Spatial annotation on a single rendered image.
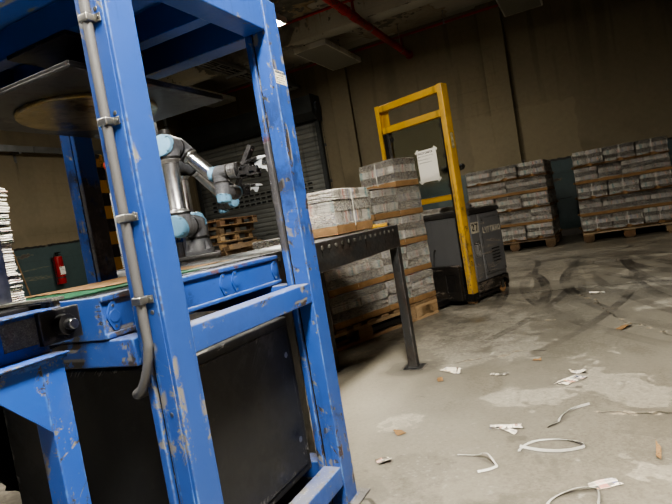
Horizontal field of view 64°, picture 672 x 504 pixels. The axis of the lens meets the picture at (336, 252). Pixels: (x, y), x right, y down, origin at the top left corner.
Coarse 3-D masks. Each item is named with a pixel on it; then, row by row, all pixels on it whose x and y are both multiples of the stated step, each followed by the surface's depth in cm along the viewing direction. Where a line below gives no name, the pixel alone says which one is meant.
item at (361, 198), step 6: (354, 192) 277; (360, 192) 283; (366, 192) 288; (354, 198) 277; (360, 198) 282; (366, 198) 288; (360, 204) 282; (366, 204) 287; (360, 210) 282; (366, 210) 287; (360, 216) 281; (366, 216) 287
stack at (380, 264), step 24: (264, 240) 362; (360, 264) 382; (384, 264) 401; (336, 288) 366; (384, 288) 398; (408, 288) 416; (336, 312) 364; (360, 312) 380; (336, 336) 362; (360, 336) 378
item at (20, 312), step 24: (0, 312) 103; (24, 312) 101; (48, 312) 105; (72, 312) 110; (0, 336) 97; (24, 336) 101; (48, 336) 104; (72, 336) 109; (0, 360) 97; (24, 360) 100
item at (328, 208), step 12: (324, 192) 260; (336, 192) 262; (312, 204) 265; (324, 204) 261; (336, 204) 261; (348, 204) 271; (312, 216) 266; (324, 216) 262; (336, 216) 261; (348, 216) 270; (312, 228) 267
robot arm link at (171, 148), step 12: (168, 144) 271; (180, 144) 281; (168, 156) 273; (180, 156) 286; (168, 168) 275; (168, 180) 275; (180, 180) 278; (168, 192) 276; (180, 192) 277; (180, 204) 277; (180, 216) 275; (180, 228) 274; (192, 228) 280
